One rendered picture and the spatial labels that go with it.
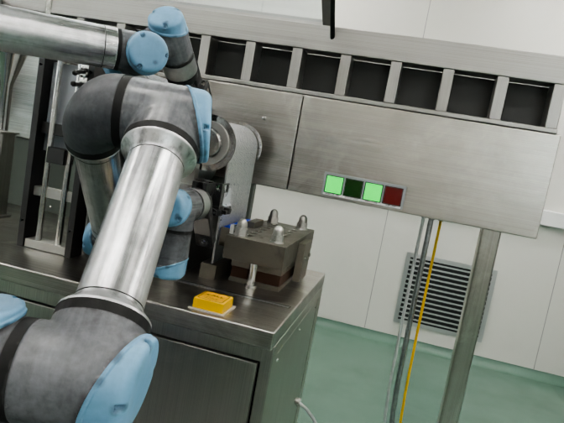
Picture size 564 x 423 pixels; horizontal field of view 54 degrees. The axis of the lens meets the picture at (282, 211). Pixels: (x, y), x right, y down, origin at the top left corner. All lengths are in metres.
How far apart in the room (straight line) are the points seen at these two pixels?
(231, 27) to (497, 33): 2.61
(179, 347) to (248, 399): 0.19
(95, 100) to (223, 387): 0.68
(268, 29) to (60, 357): 1.36
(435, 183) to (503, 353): 2.70
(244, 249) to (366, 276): 2.76
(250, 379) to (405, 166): 0.81
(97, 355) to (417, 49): 1.34
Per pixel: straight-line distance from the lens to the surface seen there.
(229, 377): 1.26
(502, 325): 4.22
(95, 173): 1.01
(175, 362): 1.29
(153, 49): 1.06
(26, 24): 1.05
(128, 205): 0.76
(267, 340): 1.17
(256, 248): 1.40
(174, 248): 1.19
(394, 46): 1.74
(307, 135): 1.73
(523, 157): 1.72
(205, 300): 1.22
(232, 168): 1.48
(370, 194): 1.70
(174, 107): 0.86
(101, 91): 0.89
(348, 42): 1.75
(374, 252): 4.08
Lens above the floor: 1.28
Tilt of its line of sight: 7 degrees down
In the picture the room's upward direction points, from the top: 10 degrees clockwise
